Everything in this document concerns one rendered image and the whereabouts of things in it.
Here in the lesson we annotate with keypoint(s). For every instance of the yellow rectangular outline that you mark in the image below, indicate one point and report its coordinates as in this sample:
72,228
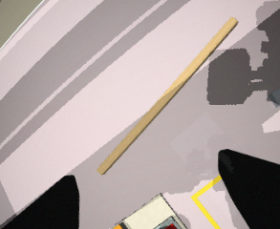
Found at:
199,205

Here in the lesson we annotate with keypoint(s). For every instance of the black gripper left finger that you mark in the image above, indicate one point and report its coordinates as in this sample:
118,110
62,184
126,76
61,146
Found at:
56,209

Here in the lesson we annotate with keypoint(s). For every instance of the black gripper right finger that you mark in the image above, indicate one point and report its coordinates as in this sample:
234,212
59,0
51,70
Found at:
254,186

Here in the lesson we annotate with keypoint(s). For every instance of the tan wooden stick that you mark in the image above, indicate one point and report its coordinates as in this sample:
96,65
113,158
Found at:
192,68

